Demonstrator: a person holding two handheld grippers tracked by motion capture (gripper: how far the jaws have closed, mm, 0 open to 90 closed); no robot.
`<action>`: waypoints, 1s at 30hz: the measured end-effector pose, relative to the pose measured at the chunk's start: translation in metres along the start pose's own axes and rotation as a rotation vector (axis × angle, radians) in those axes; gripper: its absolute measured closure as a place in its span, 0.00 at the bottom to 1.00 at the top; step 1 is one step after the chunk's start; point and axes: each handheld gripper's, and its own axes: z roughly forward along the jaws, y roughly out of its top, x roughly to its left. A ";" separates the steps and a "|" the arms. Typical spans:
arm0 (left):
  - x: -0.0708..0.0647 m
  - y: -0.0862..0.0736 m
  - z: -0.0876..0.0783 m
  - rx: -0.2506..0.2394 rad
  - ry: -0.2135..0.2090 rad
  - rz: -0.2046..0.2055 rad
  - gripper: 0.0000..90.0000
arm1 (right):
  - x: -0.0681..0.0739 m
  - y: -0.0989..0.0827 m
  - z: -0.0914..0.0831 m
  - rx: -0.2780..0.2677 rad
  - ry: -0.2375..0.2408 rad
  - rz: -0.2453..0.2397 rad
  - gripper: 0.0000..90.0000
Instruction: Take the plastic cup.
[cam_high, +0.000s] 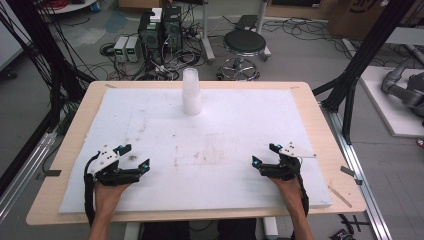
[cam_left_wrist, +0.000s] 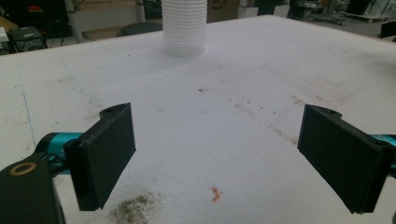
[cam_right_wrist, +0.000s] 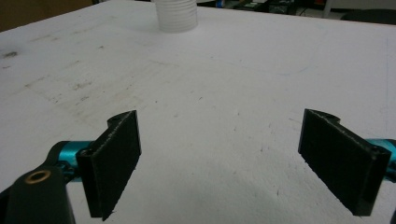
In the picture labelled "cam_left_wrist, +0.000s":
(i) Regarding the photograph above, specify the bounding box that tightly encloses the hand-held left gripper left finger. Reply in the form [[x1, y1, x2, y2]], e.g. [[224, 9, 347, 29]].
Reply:
[[35, 102, 137, 212]]

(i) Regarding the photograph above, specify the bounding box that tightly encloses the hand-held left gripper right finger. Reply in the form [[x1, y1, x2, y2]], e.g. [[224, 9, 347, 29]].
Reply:
[[297, 104, 396, 215]]

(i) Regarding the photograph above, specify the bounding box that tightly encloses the stack of white cups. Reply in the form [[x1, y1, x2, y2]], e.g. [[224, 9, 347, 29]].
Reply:
[[161, 0, 208, 58]]

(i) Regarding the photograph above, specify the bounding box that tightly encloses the white foam board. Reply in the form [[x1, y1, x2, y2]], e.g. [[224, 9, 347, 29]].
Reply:
[[0, 14, 396, 224]]

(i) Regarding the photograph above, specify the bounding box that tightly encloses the small orange scrap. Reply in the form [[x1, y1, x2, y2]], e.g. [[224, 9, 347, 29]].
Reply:
[[210, 186, 223, 203]]

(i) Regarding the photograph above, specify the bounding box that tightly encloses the black round stool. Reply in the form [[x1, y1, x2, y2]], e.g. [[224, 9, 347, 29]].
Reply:
[[116, 21, 163, 37]]

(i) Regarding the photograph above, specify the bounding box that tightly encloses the white metal stand leg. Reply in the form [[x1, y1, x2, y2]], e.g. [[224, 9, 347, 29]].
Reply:
[[64, 0, 86, 44], [134, 0, 147, 23]]

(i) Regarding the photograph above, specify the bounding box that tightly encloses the cardboard box with black print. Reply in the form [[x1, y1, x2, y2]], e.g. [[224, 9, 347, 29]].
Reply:
[[206, 0, 241, 23]]

